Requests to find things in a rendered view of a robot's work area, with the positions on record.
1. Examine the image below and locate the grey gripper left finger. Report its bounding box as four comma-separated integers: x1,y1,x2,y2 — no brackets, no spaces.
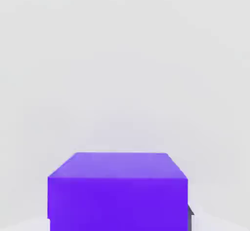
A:
17,216,51,231

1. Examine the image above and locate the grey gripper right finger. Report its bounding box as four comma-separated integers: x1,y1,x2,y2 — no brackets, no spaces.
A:
187,204,221,231

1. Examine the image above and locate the small purple cube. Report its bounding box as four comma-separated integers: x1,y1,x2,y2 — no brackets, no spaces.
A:
47,152,188,231

